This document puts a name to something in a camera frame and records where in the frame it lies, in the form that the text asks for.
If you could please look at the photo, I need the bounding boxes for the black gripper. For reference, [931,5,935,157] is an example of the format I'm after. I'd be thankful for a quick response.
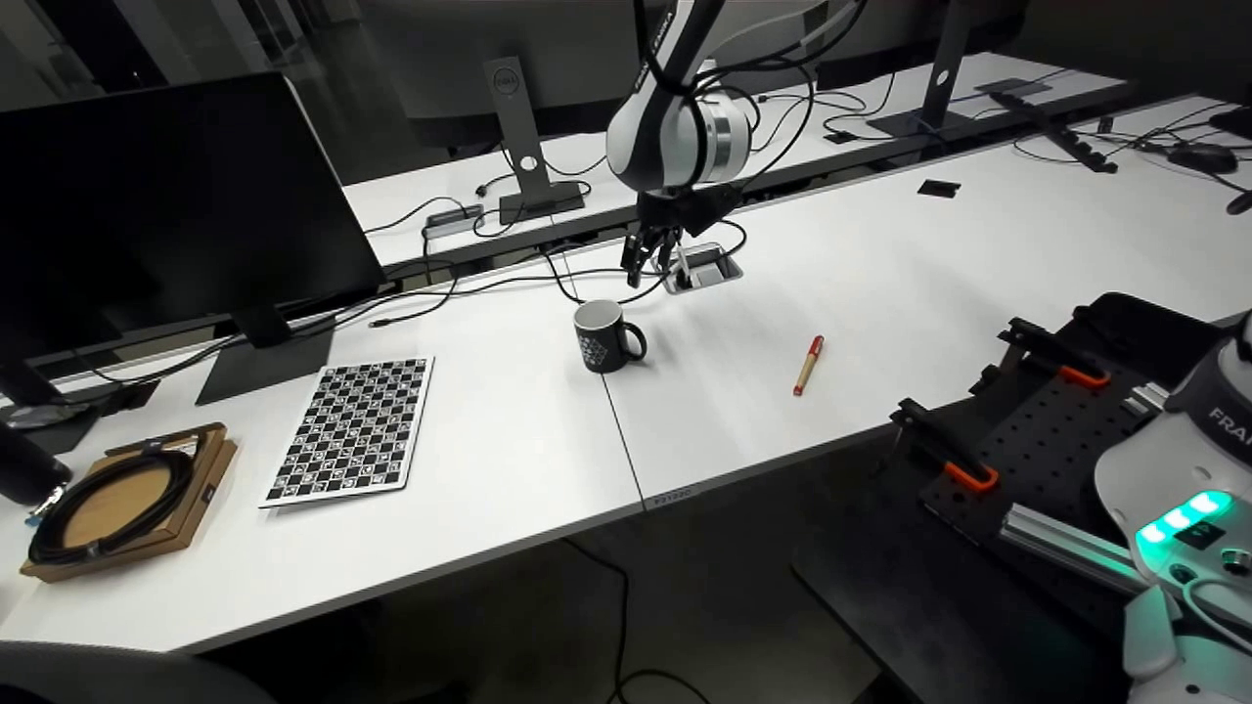
[618,183,747,292]

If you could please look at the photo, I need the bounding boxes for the black ceramic mug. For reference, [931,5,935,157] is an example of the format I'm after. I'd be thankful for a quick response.
[569,298,653,374]

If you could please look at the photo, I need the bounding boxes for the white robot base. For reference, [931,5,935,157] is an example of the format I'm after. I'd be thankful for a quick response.
[1090,307,1252,704]

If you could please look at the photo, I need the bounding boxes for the silver table socket box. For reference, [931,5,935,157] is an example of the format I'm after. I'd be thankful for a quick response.
[659,245,747,292]

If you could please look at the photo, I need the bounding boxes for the silver monitor stand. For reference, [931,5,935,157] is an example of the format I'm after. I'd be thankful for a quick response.
[481,49,585,228]

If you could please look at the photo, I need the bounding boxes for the red marker pen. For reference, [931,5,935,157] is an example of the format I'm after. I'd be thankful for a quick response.
[790,333,828,397]

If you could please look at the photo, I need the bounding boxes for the rear table socket box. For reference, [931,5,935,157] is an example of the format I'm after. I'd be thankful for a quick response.
[418,199,487,242]

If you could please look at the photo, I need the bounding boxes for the black monitor on silver stand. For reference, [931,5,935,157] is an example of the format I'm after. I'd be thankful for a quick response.
[349,0,653,146]

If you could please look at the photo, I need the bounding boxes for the checkerboard calibration board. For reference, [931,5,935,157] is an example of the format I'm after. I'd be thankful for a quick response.
[258,352,436,511]

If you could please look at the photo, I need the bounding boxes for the black monitor stand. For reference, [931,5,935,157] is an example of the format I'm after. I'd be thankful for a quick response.
[869,0,1032,139]

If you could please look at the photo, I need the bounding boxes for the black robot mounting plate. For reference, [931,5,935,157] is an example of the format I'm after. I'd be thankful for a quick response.
[787,289,1252,704]

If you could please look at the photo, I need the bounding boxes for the black power strip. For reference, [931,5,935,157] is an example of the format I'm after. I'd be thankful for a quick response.
[1040,121,1124,176]

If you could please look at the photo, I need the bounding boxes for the large black monitor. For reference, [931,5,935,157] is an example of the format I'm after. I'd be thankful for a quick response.
[0,69,390,406]

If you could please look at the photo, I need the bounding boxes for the square wooden box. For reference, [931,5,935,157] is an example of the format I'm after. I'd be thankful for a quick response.
[14,419,243,586]

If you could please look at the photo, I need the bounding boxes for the black power brick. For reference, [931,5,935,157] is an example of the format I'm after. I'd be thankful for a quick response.
[1164,135,1239,176]

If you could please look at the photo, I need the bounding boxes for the black rimmed round dish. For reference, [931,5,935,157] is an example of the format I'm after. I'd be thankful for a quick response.
[23,445,196,565]

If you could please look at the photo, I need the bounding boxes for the black looped power cable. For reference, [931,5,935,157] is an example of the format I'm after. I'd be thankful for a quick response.
[537,209,755,311]

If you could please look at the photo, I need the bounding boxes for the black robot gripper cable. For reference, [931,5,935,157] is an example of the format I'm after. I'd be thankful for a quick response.
[676,0,873,187]

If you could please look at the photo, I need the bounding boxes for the black floor cable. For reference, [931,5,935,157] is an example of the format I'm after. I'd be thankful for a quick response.
[559,531,717,704]

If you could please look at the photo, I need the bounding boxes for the black clamp with orange handle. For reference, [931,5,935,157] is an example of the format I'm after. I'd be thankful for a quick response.
[888,395,1005,500]
[993,311,1113,395]

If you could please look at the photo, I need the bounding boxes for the aluminium profile rail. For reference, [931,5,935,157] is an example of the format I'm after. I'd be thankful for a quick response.
[999,504,1141,593]

